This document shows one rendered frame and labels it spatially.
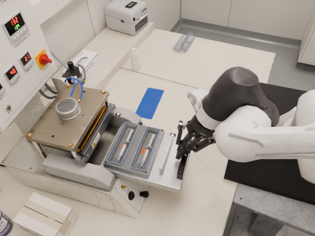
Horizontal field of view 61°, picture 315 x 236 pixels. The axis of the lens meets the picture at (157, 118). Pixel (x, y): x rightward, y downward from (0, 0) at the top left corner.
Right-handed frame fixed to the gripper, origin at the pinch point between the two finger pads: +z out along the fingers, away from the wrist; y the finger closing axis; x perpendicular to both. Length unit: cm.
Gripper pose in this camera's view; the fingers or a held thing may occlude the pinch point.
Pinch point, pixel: (181, 151)
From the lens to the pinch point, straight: 90.8
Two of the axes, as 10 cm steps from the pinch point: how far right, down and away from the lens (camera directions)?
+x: 2.7, -7.4, 6.2
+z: -3.0, 5.5, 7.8
